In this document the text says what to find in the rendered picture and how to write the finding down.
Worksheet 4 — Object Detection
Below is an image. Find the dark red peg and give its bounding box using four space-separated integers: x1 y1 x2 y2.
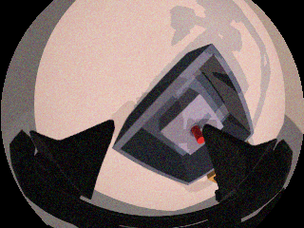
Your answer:
191 125 204 144

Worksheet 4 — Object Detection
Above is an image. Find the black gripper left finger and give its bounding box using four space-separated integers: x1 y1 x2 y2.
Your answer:
29 119 114 200

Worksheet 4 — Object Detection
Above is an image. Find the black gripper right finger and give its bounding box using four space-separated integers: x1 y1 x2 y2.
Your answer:
201 123 277 199

